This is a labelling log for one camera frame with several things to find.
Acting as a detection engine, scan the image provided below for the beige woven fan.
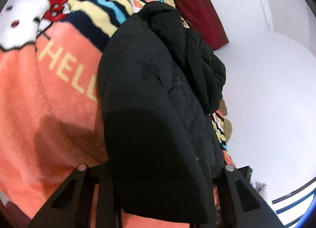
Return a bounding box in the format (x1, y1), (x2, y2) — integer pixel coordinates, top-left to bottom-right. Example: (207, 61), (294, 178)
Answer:
(223, 119), (232, 143)

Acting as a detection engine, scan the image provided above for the dark red padded headboard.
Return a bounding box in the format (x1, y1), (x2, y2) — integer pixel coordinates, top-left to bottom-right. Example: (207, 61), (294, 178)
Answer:
(174, 0), (229, 50)

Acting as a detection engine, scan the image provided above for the large black padded jacket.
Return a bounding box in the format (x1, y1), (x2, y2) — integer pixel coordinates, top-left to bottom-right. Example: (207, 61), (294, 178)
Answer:
(98, 2), (226, 224)

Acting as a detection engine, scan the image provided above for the Hello Kitty striped blanket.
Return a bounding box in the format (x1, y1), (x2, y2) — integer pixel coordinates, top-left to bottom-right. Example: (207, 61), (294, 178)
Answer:
(0, 0), (235, 228)

